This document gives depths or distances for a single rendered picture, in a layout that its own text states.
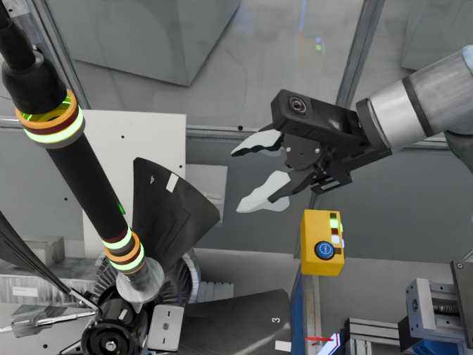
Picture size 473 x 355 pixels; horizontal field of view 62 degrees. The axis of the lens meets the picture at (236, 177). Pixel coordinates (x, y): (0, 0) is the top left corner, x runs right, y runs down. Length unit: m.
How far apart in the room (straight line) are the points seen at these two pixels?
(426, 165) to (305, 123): 1.18
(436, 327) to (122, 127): 0.94
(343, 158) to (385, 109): 0.09
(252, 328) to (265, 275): 1.32
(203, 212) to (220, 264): 1.52
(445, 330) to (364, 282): 1.10
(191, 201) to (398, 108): 0.39
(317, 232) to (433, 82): 0.69
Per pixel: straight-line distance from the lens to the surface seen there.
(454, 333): 1.21
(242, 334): 0.86
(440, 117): 0.48
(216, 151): 1.45
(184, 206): 0.71
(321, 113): 0.47
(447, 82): 0.47
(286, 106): 0.44
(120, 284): 0.62
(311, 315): 1.23
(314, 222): 1.11
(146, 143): 0.97
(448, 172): 1.66
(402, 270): 2.36
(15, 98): 0.31
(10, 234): 0.83
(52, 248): 1.08
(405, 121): 0.47
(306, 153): 0.50
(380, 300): 2.26
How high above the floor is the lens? 2.02
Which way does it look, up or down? 55 degrees down
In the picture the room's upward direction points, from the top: straight up
